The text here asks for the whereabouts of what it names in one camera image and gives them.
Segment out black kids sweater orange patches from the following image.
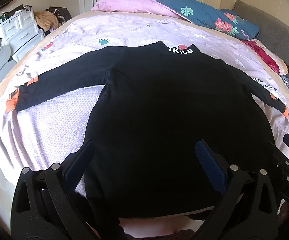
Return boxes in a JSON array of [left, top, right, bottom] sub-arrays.
[[15, 40, 289, 219]]

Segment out pile of clothes in corner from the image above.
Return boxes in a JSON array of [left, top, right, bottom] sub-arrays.
[[34, 7, 72, 35]]

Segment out lilac strawberry print bedsheet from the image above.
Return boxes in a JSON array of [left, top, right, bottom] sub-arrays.
[[0, 12, 289, 178]]

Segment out red and cream pillow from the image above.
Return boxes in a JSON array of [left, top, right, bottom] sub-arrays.
[[242, 39, 289, 75]]

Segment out grey padded headboard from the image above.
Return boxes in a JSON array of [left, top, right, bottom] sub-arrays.
[[233, 0, 289, 78]]

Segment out pink and blue floral quilt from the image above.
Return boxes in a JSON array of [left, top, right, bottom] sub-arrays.
[[91, 0, 259, 40]]

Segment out white plastic drawer cabinet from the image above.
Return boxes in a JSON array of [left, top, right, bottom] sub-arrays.
[[0, 10, 45, 62]]

